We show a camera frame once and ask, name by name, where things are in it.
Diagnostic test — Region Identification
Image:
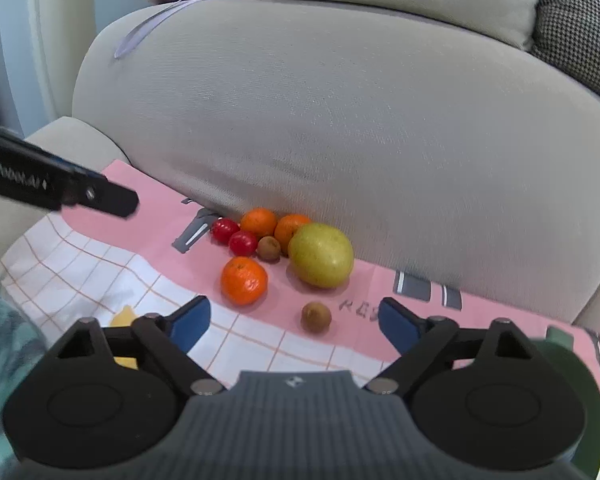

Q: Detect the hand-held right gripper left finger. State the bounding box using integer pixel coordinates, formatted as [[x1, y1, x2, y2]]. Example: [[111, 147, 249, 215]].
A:
[[47, 296, 227, 397]]

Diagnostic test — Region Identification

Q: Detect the brown kiwi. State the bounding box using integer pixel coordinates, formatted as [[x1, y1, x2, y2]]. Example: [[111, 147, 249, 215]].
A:
[[300, 301, 332, 334]]

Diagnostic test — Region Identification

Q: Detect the houndstooth pillow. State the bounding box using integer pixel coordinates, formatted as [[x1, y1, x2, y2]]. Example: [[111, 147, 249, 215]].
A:
[[530, 0, 600, 111]]

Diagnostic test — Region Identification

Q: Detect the yellow-green apple top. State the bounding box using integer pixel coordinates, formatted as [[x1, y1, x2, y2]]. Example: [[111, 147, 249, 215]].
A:
[[287, 223, 355, 290]]

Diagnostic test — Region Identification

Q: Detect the lavender ribbon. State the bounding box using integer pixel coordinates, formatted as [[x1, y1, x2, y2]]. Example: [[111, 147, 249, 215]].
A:
[[113, 0, 226, 60]]

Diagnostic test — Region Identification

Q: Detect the teal patterned cloth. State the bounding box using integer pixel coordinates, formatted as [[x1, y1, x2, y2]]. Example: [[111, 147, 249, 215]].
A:
[[0, 290, 48, 480]]

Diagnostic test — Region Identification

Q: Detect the green bowl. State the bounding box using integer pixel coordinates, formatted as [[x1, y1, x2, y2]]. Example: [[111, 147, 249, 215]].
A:
[[530, 327, 600, 480]]

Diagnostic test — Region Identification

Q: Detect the beige sofa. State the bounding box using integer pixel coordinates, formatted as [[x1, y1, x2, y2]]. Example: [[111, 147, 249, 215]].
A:
[[0, 0, 600, 351]]

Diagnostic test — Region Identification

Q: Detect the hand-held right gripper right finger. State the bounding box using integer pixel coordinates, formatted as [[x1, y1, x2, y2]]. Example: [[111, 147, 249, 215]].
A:
[[362, 297, 551, 396]]

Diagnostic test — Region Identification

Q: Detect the pink white printed cloth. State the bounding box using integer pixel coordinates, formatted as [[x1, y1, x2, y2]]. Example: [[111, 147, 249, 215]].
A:
[[0, 159, 600, 391]]

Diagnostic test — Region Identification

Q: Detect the small tan ball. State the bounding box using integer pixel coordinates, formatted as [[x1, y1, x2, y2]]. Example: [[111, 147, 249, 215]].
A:
[[256, 235, 282, 262]]

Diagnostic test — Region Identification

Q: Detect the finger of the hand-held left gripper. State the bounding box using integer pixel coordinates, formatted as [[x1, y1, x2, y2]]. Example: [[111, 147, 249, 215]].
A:
[[55, 159, 140, 219]]

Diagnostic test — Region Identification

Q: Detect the orange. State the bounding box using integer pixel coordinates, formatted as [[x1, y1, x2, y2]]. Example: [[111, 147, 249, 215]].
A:
[[240, 208, 279, 239], [274, 214, 312, 257], [221, 256, 269, 306]]

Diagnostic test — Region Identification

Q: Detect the small red apple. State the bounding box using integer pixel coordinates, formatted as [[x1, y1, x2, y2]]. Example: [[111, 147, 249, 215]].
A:
[[228, 231, 258, 257], [211, 218, 241, 246]]

